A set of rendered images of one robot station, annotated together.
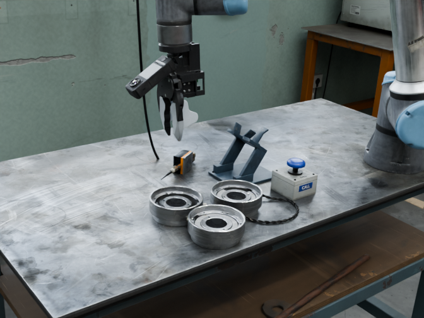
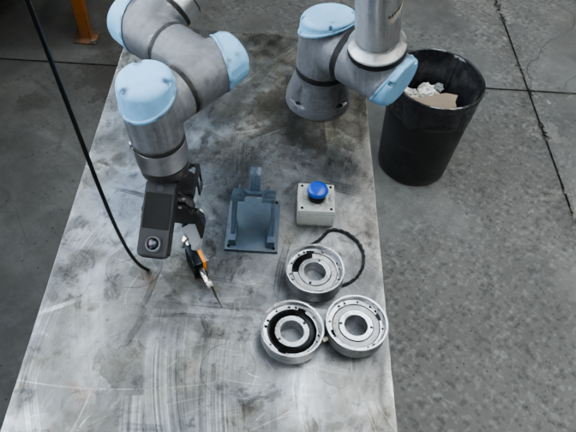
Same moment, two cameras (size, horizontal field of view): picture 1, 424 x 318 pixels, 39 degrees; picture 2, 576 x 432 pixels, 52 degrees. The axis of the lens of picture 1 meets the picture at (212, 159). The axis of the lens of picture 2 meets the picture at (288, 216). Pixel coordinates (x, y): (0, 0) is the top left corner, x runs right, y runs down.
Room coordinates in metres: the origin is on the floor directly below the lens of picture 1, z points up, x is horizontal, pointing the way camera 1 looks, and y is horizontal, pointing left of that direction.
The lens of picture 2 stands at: (0.79, 0.46, 1.72)
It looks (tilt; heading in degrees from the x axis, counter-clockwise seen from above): 51 degrees down; 305
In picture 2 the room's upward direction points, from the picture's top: 5 degrees clockwise
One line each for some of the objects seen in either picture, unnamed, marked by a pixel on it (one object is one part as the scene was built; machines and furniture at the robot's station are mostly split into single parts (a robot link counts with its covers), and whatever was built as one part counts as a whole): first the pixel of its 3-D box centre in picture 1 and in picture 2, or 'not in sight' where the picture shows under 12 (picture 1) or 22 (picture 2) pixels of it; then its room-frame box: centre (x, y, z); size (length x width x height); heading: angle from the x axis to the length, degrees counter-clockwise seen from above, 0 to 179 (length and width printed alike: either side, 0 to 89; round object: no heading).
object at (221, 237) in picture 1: (216, 227); (355, 327); (0.96, -0.01, 0.82); 0.10 x 0.10 x 0.04
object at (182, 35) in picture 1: (173, 34); (159, 149); (1.28, 0.10, 1.11); 0.08 x 0.08 x 0.05
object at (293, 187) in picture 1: (296, 180); (315, 201); (1.18, -0.19, 0.82); 0.08 x 0.07 x 0.05; 128
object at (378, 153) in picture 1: (397, 143); (320, 82); (1.38, -0.46, 0.85); 0.15 x 0.15 x 0.10
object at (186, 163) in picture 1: (185, 162); (200, 258); (1.26, 0.06, 0.82); 0.05 x 0.02 x 0.04; 158
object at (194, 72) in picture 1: (179, 70); (171, 182); (1.28, 0.08, 1.03); 0.09 x 0.08 x 0.12; 123
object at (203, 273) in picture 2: (176, 165); (200, 271); (1.24, 0.08, 0.82); 0.17 x 0.02 x 0.04; 158
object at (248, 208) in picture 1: (236, 199); (314, 273); (1.08, -0.05, 0.82); 0.10 x 0.10 x 0.04
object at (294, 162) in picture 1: (295, 170); (316, 195); (1.18, -0.18, 0.85); 0.04 x 0.04 x 0.05
